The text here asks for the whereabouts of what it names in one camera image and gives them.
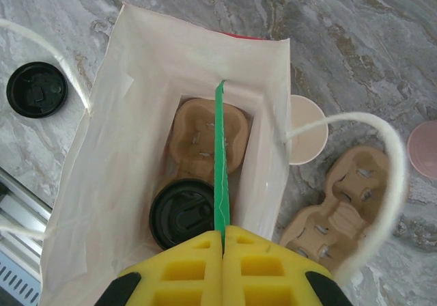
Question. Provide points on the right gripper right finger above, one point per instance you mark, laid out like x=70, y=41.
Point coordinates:
x=273, y=278

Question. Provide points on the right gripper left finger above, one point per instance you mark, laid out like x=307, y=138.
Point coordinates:
x=177, y=278

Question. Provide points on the black plastic cup lid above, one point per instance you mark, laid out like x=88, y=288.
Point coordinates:
x=181, y=217
x=35, y=91

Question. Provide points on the brown pulp cup carrier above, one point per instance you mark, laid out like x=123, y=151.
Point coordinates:
x=341, y=203
x=191, y=138

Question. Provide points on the green plastic stir stick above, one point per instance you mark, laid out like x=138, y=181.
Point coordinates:
x=221, y=149

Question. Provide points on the brown paper coffee cup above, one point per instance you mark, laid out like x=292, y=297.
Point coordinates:
x=305, y=132

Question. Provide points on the white red printed paper bag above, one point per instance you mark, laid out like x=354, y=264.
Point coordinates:
x=136, y=132

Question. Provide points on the pink holder cup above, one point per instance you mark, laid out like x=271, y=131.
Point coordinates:
x=425, y=149

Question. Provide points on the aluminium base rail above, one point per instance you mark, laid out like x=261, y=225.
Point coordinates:
x=20, y=213

